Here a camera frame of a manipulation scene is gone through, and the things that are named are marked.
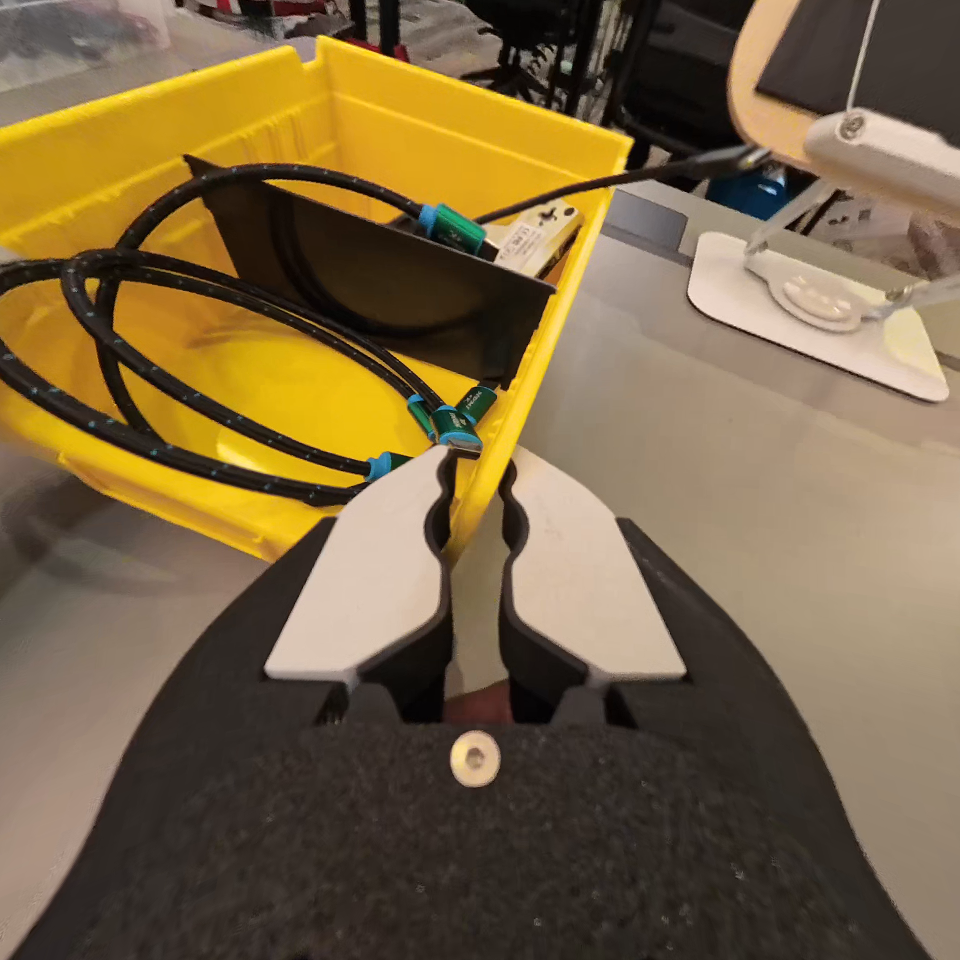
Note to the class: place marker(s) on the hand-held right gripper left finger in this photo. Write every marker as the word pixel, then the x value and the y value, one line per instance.
pixel 367 585

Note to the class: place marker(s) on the white board stand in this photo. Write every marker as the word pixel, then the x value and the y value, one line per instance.
pixel 735 285

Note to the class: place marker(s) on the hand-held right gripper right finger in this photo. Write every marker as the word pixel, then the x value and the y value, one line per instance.
pixel 585 592

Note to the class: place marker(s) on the grey desk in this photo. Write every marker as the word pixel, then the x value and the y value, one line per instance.
pixel 712 525

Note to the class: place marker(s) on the black divider panel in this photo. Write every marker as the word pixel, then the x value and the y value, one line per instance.
pixel 390 292

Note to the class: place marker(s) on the yellow plastic bin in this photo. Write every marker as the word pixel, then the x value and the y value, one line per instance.
pixel 412 135

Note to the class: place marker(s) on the grey hdmi switch box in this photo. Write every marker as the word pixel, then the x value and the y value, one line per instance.
pixel 540 236

